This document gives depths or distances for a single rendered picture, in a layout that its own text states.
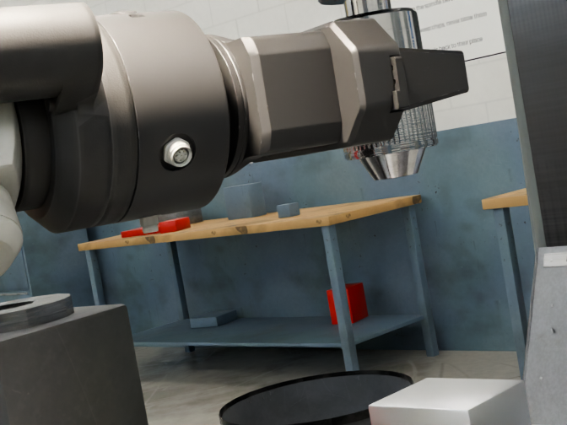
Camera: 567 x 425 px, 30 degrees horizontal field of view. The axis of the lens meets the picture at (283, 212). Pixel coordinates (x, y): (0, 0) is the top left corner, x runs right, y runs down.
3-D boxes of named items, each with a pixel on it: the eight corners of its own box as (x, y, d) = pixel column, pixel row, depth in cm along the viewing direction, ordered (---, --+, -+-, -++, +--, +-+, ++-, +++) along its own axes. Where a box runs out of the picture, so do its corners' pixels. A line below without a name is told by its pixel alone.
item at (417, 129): (326, 164, 52) (306, 47, 52) (380, 153, 56) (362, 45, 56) (404, 151, 49) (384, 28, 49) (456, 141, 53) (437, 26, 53)
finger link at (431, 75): (461, 105, 52) (359, 120, 49) (451, 40, 52) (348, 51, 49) (483, 101, 51) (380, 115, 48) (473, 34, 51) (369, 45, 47)
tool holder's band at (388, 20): (306, 47, 52) (303, 28, 52) (362, 45, 56) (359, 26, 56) (384, 28, 49) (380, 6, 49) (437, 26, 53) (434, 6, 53)
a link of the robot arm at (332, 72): (391, -34, 45) (134, -20, 39) (425, 188, 46) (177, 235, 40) (250, 24, 56) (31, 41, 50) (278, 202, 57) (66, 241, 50)
